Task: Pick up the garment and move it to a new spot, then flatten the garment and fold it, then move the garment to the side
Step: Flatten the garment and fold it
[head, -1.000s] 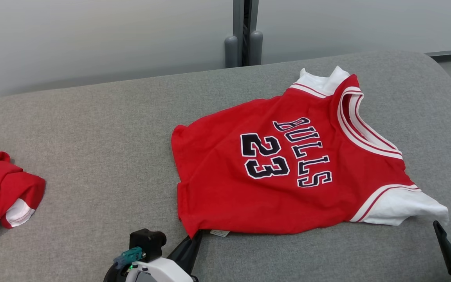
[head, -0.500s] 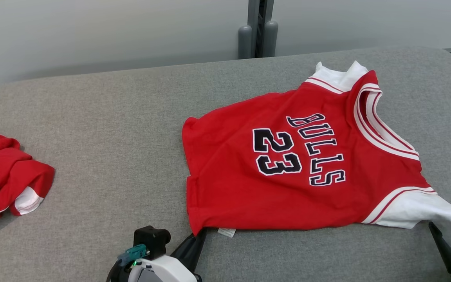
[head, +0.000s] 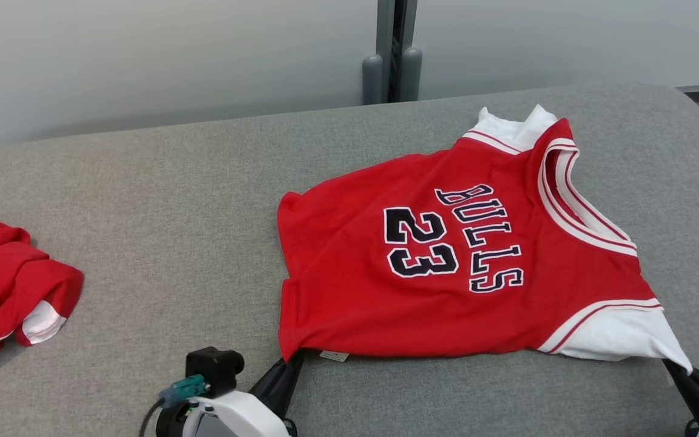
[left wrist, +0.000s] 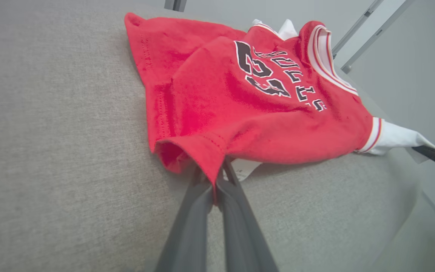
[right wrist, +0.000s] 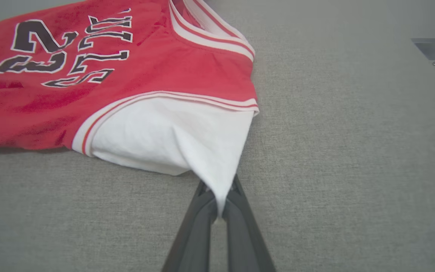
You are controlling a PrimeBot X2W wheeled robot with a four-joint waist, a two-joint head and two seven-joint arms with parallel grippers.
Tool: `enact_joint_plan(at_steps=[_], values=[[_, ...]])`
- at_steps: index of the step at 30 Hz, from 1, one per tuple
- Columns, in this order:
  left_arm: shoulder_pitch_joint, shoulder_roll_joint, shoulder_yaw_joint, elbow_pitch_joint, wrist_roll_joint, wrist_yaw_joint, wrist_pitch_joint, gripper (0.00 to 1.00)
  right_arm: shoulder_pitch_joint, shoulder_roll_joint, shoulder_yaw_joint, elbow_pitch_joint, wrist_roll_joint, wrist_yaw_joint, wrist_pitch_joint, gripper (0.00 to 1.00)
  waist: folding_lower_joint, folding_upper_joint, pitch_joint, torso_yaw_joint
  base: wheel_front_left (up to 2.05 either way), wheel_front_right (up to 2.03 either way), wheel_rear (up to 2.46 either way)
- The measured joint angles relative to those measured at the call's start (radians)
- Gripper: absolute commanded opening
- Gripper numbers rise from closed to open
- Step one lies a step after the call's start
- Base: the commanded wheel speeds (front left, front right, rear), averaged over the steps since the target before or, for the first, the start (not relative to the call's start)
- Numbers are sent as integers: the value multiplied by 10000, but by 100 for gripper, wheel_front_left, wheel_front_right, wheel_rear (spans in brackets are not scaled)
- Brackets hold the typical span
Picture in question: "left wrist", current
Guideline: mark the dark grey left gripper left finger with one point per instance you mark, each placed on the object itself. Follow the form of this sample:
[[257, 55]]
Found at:
[[187, 234]]

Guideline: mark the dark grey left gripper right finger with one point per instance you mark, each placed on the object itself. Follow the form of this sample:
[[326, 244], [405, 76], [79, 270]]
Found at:
[[242, 234]]

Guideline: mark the red jersey with white sleeves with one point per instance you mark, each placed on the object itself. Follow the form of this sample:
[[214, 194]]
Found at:
[[240, 124]]

